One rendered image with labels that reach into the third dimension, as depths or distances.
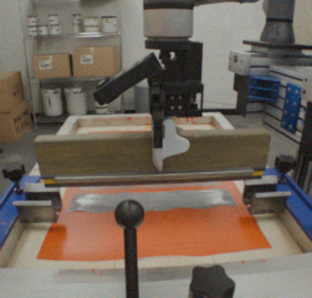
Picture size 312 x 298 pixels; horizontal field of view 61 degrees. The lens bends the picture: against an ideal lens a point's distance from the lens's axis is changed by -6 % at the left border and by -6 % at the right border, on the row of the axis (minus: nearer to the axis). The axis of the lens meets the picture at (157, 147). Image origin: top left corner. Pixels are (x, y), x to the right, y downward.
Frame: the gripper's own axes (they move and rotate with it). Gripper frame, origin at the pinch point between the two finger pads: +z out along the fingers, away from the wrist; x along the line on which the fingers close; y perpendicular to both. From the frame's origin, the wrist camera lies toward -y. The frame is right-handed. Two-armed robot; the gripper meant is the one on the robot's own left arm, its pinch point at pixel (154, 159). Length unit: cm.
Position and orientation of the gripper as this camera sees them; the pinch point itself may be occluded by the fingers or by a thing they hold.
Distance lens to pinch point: 49.9
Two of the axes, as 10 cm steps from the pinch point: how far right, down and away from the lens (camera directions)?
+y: 10.0, -0.3, 0.6
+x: -0.7, -4.1, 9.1
